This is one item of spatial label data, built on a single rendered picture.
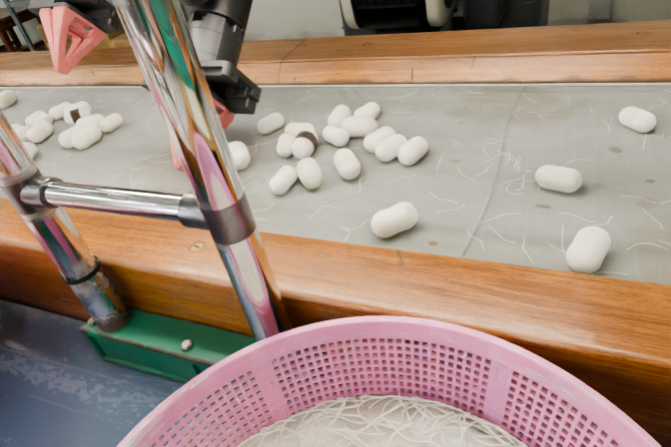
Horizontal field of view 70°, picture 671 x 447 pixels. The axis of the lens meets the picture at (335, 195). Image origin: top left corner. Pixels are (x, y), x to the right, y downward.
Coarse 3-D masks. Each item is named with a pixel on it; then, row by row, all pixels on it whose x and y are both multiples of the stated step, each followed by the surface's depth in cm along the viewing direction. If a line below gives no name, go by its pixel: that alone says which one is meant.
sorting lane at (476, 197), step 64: (64, 128) 64; (128, 128) 61; (256, 128) 54; (320, 128) 52; (448, 128) 47; (512, 128) 45; (576, 128) 43; (0, 192) 52; (256, 192) 44; (320, 192) 42; (384, 192) 40; (448, 192) 39; (512, 192) 37; (576, 192) 36; (640, 192) 35; (512, 256) 32; (640, 256) 30
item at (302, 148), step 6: (312, 132) 47; (300, 138) 46; (294, 144) 46; (300, 144) 45; (306, 144) 46; (312, 144) 46; (294, 150) 46; (300, 150) 45; (306, 150) 46; (312, 150) 46; (300, 156) 46; (306, 156) 46
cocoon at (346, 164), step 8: (336, 152) 43; (344, 152) 43; (336, 160) 42; (344, 160) 42; (352, 160) 42; (336, 168) 42; (344, 168) 41; (352, 168) 41; (360, 168) 42; (344, 176) 42; (352, 176) 42
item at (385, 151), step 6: (390, 138) 43; (396, 138) 43; (402, 138) 44; (378, 144) 43; (384, 144) 43; (390, 144) 43; (396, 144) 43; (402, 144) 43; (378, 150) 43; (384, 150) 43; (390, 150) 43; (396, 150) 43; (378, 156) 43; (384, 156) 43; (390, 156) 43; (396, 156) 44
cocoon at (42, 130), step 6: (36, 126) 61; (42, 126) 61; (48, 126) 62; (30, 132) 60; (36, 132) 60; (42, 132) 61; (48, 132) 62; (30, 138) 60; (36, 138) 60; (42, 138) 61
